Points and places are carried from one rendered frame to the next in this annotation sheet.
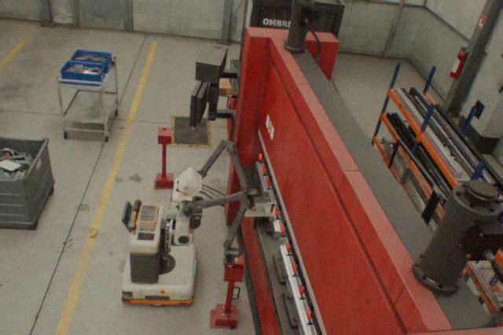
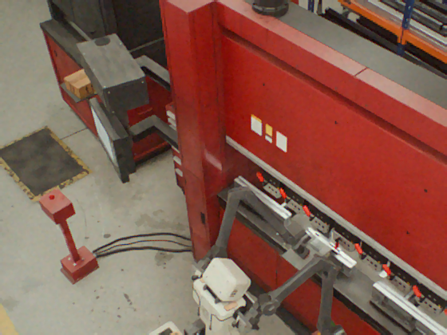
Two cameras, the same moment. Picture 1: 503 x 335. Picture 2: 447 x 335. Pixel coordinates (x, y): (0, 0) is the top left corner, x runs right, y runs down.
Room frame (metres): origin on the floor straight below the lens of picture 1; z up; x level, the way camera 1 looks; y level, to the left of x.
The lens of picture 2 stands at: (1.26, 1.27, 3.90)
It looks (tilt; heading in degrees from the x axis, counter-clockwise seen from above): 47 degrees down; 331
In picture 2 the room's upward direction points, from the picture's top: straight up
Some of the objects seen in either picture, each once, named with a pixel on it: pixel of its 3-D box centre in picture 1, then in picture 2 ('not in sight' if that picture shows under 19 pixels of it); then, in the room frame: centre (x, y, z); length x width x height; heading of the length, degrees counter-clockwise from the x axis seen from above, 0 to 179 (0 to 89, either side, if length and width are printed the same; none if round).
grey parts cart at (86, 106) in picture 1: (89, 97); not in sight; (5.61, 2.46, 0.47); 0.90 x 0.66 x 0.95; 9
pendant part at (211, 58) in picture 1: (209, 92); (121, 116); (4.24, 0.57, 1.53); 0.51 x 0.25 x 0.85; 179
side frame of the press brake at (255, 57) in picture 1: (273, 138); (238, 134); (4.13, -0.18, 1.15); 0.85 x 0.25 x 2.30; 104
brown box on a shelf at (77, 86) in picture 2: (222, 87); (81, 81); (5.42, 0.55, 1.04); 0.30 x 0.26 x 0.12; 9
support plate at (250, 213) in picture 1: (258, 210); (306, 252); (3.10, -0.11, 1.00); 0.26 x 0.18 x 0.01; 104
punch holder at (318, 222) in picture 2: (276, 190); (322, 214); (3.16, -0.25, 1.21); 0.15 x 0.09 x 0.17; 14
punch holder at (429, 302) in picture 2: (298, 257); (433, 295); (2.39, -0.45, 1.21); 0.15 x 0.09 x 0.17; 14
